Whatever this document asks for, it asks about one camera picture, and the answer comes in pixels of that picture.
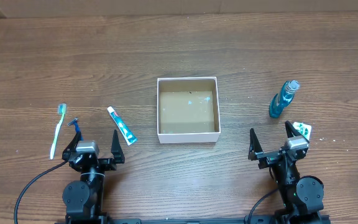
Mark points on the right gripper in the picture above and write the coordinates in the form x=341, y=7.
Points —
x=268, y=158

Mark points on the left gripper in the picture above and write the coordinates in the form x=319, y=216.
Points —
x=110, y=164

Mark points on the blue disposable razor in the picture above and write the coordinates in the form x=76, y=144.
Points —
x=76, y=124

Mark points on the green white floss packet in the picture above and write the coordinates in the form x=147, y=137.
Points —
x=303, y=129

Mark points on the green white toothpaste tube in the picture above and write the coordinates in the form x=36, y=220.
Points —
x=128, y=135

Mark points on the blue liquid bottle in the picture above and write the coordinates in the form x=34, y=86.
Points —
x=283, y=98

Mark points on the green white toothbrush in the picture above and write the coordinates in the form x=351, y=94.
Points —
x=62, y=108

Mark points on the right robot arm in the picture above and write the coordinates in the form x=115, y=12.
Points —
x=302, y=196

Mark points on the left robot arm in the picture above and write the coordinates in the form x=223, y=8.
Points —
x=84, y=198

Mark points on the white cardboard box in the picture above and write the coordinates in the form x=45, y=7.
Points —
x=188, y=110

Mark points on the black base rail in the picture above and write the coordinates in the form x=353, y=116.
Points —
x=191, y=221

